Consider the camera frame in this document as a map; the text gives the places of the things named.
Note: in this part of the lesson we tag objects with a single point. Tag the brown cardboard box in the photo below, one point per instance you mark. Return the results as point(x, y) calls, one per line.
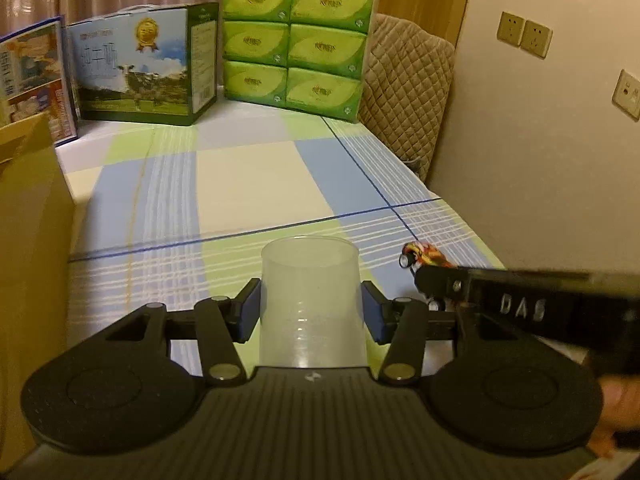
point(30, 285)

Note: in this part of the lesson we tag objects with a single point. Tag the beige wall power socket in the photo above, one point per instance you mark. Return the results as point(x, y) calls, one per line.
point(536, 39)
point(510, 29)

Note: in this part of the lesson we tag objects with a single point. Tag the plaid tablecloth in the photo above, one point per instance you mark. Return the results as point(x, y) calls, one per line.
point(250, 185)

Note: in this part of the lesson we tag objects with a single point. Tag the beige quilted chair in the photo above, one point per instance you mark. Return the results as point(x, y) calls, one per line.
point(405, 90)

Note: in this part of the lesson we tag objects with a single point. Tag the clear plastic cup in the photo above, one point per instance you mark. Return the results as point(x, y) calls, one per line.
point(310, 305)

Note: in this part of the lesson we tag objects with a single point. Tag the stack of green tissue packs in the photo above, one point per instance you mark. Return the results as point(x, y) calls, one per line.
point(295, 45)

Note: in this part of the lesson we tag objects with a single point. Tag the beige wall socket round holes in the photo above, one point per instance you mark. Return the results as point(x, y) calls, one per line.
point(627, 94)

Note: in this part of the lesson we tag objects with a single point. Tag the red orange toy car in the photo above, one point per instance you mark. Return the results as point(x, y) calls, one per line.
point(430, 255)

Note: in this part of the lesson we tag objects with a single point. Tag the blue milk carton box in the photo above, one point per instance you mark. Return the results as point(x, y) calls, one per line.
point(35, 75)

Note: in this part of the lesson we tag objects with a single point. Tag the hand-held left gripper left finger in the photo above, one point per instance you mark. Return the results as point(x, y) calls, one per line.
point(250, 310)

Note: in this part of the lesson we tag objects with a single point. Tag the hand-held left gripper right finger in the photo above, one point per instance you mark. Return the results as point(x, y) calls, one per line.
point(374, 315)

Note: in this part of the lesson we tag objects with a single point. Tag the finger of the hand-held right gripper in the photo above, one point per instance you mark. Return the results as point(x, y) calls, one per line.
point(520, 300)

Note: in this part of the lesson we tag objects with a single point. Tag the cow print milk box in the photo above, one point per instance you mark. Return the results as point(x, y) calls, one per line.
point(135, 70)

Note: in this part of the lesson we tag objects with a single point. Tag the person's right hand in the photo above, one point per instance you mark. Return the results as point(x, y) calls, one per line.
point(617, 410)

